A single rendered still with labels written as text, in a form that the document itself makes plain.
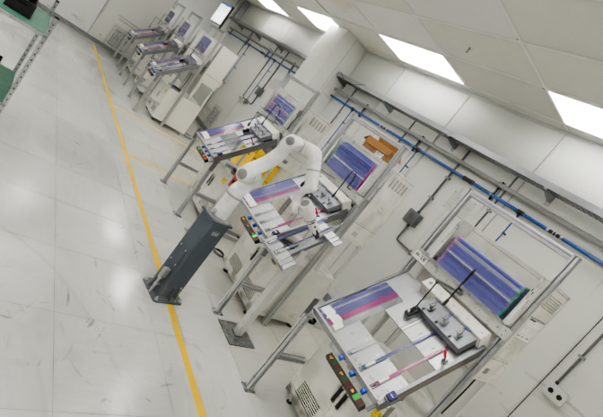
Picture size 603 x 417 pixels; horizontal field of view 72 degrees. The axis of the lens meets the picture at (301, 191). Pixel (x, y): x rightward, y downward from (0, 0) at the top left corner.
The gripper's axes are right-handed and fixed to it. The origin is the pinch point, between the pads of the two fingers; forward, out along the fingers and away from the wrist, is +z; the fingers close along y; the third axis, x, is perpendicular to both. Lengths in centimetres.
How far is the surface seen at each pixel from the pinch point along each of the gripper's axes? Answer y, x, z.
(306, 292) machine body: 33, 15, 93
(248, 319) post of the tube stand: 8, 68, 51
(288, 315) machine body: 33, 38, 107
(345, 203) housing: 36, -43, 24
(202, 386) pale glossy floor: -39, 107, 19
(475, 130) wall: 92, -239, 86
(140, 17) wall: 915, -31, 34
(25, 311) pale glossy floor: -3, 157, -64
